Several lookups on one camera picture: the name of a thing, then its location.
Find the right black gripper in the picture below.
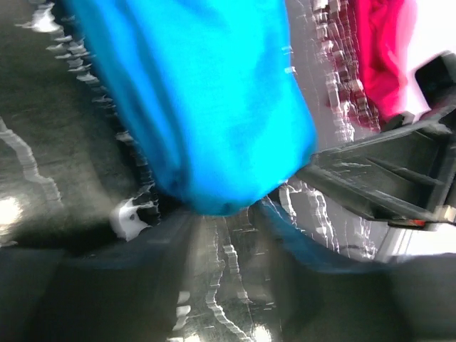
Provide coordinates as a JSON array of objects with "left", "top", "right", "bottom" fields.
[{"left": 415, "top": 53, "right": 455, "bottom": 107}]

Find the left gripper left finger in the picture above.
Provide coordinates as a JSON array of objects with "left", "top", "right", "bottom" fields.
[{"left": 1, "top": 210, "right": 197, "bottom": 341}]

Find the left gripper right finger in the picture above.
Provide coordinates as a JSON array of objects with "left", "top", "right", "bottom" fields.
[{"left": 256, "top": 204, "right": 456, "bottom": 342}]

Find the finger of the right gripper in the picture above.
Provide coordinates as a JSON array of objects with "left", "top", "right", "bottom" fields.
[{"left": 297, "top": 110, "right": 455, "bottom": 223}]

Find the blue t shirt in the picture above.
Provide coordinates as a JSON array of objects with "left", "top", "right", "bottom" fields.
[{"left": 67, "top": 0, "right": 317, "bottom": 215}]

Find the red folded shirt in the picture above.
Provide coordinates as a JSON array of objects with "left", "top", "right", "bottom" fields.
[{"left": 353, "top": 0, "right": 418, "bottom": 122}]

